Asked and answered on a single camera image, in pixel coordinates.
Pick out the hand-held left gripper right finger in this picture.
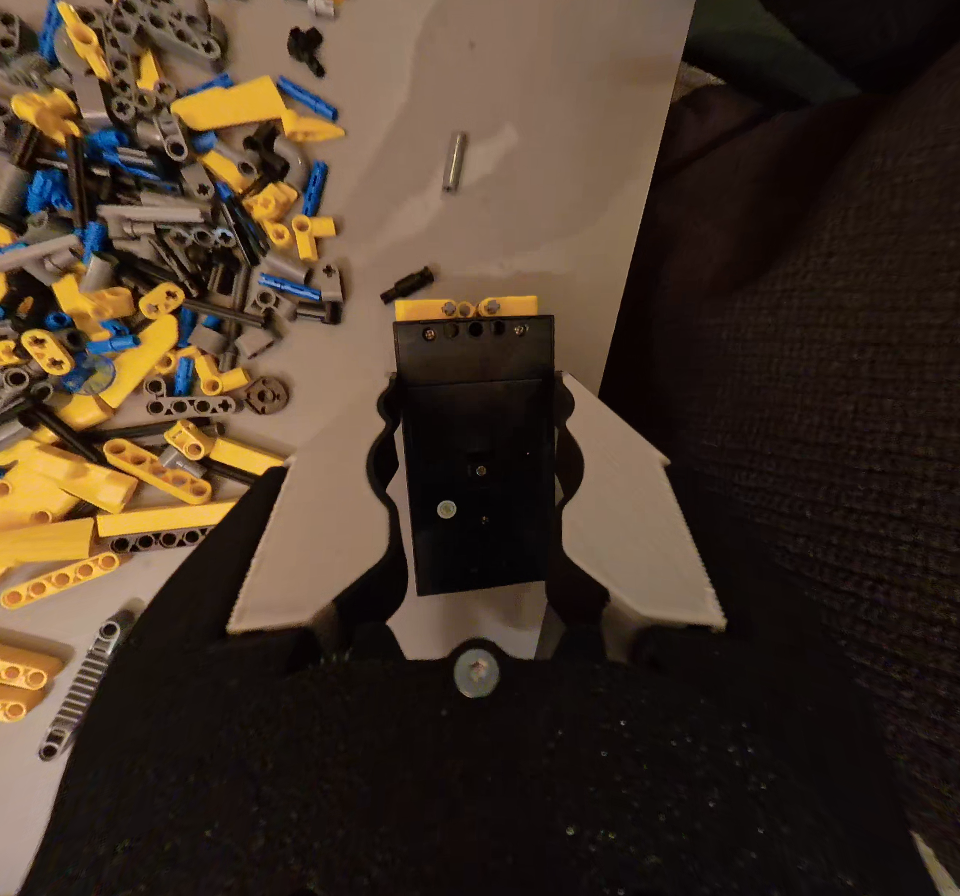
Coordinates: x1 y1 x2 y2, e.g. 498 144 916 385
546 369 729 646

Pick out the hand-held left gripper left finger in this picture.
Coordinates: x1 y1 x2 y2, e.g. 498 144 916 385
225 373 412 642

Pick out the black battery box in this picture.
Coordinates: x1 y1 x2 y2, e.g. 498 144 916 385
393 314 558 597

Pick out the yellow beam piece with holes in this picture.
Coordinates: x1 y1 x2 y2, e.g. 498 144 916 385
394 295 540 323

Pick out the person's dark knit clothing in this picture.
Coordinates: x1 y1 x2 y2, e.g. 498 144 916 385
600 0 960 896

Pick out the black pin piece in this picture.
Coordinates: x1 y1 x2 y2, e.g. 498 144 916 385
378 266 436 305

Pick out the grey toothed rack piece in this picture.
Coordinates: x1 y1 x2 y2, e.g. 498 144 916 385
37 611 140 762

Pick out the yellow short beam piece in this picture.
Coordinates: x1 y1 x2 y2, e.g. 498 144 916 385
0 686 46 725
0 642 66 691

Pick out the pile of plastic building pieces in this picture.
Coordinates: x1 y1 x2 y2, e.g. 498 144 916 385
0 0 372 612

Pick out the short grey axle piece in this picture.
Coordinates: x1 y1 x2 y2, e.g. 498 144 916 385
441 131 469 194

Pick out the black angled connector piece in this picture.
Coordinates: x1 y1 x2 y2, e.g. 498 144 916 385
287 26 327 78

